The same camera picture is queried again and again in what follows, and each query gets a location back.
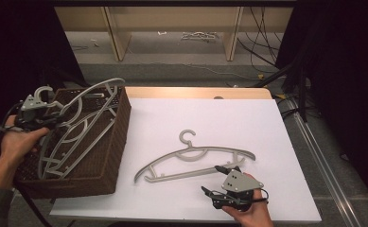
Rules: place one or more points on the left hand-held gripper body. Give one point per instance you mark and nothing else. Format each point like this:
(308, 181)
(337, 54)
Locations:
(31, 112)

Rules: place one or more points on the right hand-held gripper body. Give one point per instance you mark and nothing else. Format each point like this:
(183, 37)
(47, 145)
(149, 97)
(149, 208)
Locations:
(240, 186)

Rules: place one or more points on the grey plastic clothes hanger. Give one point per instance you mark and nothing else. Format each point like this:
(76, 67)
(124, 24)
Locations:
(77, 160)
(203, 148)
(93, 86)

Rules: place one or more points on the brown wicker basket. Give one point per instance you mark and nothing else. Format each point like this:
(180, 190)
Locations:
(109, 151)

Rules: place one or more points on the person's left hand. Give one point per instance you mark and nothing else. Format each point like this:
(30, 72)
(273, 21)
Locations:
(19, 142)

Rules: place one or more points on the person's right hand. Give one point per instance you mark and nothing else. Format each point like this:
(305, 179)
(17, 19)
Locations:
(251, 217)

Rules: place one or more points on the white table cover sheet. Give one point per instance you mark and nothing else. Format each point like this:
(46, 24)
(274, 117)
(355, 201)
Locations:
(203, 119)

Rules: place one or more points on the white hangers on floor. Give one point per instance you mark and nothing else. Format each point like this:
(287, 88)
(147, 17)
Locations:
(200, 35)

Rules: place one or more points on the light wooden shelf unit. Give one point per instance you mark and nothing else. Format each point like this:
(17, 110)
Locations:
(172, 19)

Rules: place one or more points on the aluminium floor rail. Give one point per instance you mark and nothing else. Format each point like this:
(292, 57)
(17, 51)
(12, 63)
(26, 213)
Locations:
(323, 164)

